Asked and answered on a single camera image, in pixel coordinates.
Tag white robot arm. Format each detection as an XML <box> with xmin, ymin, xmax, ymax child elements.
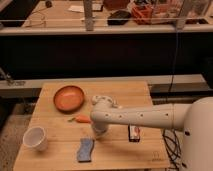
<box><xmin>90</xmin><ymin>95</ymin><xmax>213</xmax><ymax>171</ymax></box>

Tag orange tool on back table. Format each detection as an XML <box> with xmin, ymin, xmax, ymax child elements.
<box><xmin>131</xmin><ymin>5</ymin><xmax>152</xmax><ymax>25</ymax></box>

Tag black white eraser block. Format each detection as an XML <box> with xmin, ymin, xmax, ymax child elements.
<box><xmin>128</xmin><ymin>125</ymin><xmax>140</xmax><ymax>142</ymax></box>

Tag metal post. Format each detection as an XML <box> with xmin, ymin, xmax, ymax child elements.
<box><xmin>83</xmin><ymin>0</ymin><xmax>94</xmax><ymax>31</ymax></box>

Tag black floor cables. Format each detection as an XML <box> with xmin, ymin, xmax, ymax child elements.
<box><xmin>161</xmin><ymin>129</ymin><xmax>184</xmax><ymax>171</ymax></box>

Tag black object on back table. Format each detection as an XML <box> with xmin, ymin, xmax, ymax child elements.
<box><xmin>107</xmin><ymin>10</ymin><xmax>131</xmax><ymax>26</ymax></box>

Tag orange toy carrot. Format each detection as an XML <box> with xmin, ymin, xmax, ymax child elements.
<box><xmin>68</xmin><ymin>115</ymin><xmax>91</xmax><ymax>123</ymax></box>

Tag orange plate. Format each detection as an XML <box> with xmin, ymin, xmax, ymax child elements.
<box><xmin>53</xmin><ymin>85</ymin><xmax>84</xmax><ymax>113</ymax></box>

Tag white paper sheet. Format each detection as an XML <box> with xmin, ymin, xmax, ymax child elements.
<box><xmin>68</xmin><ymin>5</ymin><xmax>84</xmax><ymax>13</ymax></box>

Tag white cup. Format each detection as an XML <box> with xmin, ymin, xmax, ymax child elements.
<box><xmin>23</xmin><ymin>126</ymin><xmax>48</xmax><ymax>152</ymax></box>

